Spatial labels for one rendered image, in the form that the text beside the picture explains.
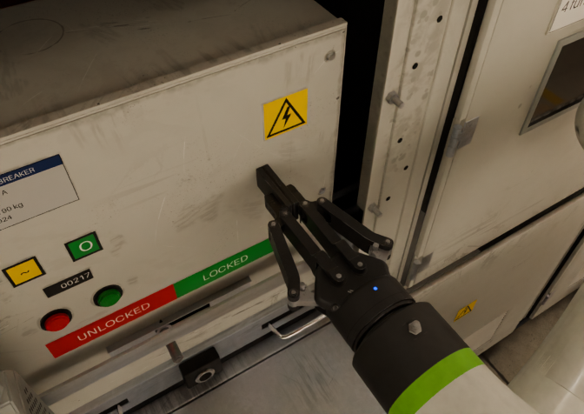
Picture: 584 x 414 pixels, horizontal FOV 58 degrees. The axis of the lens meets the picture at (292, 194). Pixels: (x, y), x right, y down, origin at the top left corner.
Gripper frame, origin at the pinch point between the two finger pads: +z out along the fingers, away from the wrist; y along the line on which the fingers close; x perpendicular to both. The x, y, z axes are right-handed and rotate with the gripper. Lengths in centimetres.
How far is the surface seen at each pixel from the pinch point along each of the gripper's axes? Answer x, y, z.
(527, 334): -123, 94, -5
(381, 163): -3.4, 15.7, -0.1
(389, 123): 3.3, 15.8, -0.1
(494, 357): -123, 78, -5
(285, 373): -38.2, -2.1, -4.4
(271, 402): -38.2, -6.3, -7.3
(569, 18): 11.2, 40.2, -2.9
